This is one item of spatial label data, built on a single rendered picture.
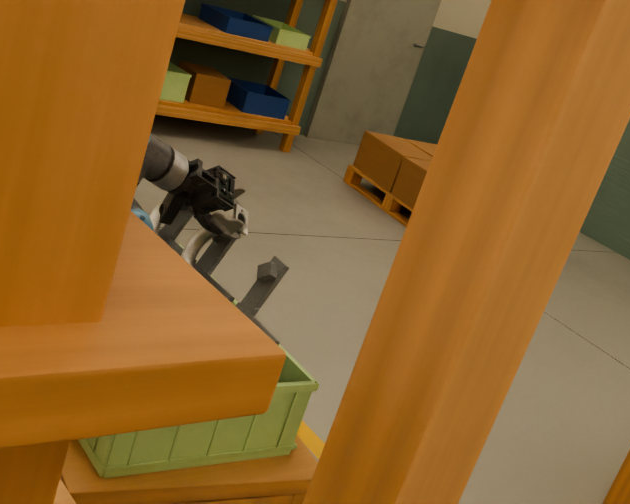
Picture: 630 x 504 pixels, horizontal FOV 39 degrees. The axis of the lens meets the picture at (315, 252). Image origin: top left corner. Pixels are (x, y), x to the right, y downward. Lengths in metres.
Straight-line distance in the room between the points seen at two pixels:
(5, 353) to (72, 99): 0.11
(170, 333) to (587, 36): 0.33
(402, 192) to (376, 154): 0.47
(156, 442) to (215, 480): 0.14
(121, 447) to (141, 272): 1.09
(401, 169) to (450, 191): 5.96
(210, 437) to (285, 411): 0.16
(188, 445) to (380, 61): 7.06
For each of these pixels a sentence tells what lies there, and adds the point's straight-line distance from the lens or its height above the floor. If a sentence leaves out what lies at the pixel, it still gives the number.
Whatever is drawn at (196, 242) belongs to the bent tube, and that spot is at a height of 1.09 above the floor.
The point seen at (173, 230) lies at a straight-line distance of 2.00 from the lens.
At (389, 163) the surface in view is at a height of 0.33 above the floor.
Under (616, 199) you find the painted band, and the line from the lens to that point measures 8.33.
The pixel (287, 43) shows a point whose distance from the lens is 7.19.
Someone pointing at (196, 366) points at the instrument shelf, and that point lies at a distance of 0.44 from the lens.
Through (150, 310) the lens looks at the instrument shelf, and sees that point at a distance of 0.47.
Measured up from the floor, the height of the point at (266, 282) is 1.10.
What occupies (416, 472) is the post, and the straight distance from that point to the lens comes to 0.71.
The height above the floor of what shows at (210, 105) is 0.27.
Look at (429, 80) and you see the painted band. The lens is 9.07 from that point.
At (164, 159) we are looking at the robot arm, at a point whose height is 1.30.
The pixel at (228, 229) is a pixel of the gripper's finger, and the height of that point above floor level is 1.16.
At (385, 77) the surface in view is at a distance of 8.59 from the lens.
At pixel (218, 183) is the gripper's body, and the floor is 1.26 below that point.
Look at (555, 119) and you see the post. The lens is 0.62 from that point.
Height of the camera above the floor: 1.74
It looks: 19 degrees down
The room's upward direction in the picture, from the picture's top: 19 degrees clockwise
